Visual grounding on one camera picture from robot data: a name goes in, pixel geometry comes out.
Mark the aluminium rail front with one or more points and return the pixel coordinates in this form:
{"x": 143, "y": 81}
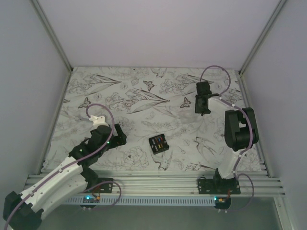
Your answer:
{"x": 184, "y": 183}

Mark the green circuit board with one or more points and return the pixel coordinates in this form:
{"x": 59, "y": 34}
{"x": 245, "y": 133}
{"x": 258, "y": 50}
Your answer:
{"x": 90, "y": 201}
{"x": 222, "y": 203}

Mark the black fuse box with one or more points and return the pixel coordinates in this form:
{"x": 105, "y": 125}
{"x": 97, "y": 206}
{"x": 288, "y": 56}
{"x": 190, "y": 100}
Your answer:
{"x": 158, "y": 144}

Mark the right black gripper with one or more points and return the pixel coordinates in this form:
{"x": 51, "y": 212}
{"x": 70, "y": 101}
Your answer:
{"x": 197, "y": 110}

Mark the right green circuit board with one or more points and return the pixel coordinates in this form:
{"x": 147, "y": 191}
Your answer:
{"x": 222, "y": 203}

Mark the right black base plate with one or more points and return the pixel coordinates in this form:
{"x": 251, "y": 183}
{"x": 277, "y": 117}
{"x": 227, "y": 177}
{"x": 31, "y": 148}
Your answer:
{"x": 218, "y": 186}

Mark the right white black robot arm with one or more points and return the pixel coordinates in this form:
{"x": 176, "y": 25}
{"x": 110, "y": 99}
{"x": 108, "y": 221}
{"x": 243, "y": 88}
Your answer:
{"x": 240, "y": 127}

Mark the white slotted cable duct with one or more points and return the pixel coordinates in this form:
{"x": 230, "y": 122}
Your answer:
{"x": 132, "y": 200}

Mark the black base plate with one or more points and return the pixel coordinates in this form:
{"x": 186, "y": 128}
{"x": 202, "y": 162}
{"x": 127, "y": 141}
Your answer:
{"x": 102, "y": 185}
{"x": 218, "y": 186}

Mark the left green circuit board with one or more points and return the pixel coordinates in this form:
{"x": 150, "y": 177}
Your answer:
{"x": 90, "y": 201}

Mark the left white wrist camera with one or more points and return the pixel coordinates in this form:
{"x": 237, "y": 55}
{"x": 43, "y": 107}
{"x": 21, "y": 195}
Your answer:
{"x": 98, "y": 121}

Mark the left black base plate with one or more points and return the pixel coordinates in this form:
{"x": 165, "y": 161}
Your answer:
{"x": 102, "y": 185}

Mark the floral printed mat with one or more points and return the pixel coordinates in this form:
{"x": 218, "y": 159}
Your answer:
{"x": 146, "y": 102}

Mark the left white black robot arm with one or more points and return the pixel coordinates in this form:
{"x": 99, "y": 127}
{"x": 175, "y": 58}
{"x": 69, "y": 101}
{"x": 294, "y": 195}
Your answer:
{"x": 26, "y": 210}

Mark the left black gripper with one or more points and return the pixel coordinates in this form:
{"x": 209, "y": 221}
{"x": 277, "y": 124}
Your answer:
{"x": 118, "y": 140}

